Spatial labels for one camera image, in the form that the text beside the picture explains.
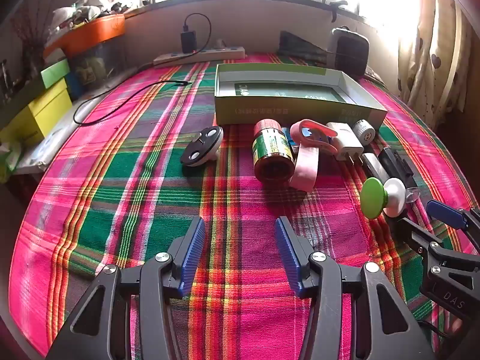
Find black charging cable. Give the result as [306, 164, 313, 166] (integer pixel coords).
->
[74, 80, 193, 125]

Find white rectangular lighter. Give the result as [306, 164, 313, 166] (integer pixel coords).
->
[361, 153, 389, 181]

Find white power strip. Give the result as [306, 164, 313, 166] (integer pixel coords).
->
[153, 46, 245, 65]

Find dark glass tank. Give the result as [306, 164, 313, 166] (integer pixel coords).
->
[69, 39, 128, 91]

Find black rectangular device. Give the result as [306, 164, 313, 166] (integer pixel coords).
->
[377, 148, 418, 188]

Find orange plastic tray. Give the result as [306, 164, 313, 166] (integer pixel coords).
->
[43, 14, 126, 59]

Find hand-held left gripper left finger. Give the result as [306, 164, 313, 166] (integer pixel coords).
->
[45, 215, 207, 360]

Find blue translucent usb device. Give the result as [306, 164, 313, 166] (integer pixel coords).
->
[282, 127, 301, 154]

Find black adapter cable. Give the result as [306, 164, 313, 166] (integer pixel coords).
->
[184, 13, 212, 55]

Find green cardboard box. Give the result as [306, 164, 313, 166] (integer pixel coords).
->
[214, 63, 389, 133]

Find green white suction knob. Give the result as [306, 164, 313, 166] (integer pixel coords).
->
[360, 177, 419, 220]

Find small silver round tin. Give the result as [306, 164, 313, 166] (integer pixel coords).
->
[352, 119, 376, 146]

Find yellow box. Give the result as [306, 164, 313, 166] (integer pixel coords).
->
[0, 80, 73, 147]

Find grey space heater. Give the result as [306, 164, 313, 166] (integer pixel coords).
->
[332, 27, 370, 77]

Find pink green plaid blanket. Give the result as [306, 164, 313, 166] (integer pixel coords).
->
[7, 52, 480, 360]

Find brown bottle red cap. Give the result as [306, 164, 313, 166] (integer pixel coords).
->
[252, 119, 294, 181]

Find dried branches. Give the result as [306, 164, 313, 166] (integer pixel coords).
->
[9, 0, 57, 79]

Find patterned beige curtain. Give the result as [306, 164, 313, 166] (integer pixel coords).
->
[397, 0, 480, 128]

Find green white tissue pack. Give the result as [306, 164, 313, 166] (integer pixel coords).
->
[0, 140, 23, 184]

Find black charger adapter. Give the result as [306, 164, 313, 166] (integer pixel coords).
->
[181, 26, 197, 54]

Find pink white ring holder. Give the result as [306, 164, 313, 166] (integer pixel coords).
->
[290, 119, 338, 155]

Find dark green cloth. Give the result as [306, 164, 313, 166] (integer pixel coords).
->
[278, 30, 338, 67]

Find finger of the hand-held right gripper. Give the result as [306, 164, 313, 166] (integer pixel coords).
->
[395, 215, 480, 290]
[426, 199, 480, 235]

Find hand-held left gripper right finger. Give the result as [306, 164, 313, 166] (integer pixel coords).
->
[275, 215, 437, 360]

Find pile of packets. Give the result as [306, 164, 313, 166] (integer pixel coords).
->
[52, 0, 130, 29]

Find blue box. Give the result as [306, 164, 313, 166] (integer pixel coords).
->
[67, 71, 84, 98]

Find white charger plug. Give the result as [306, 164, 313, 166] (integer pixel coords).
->
[325, 121, 365, 167]

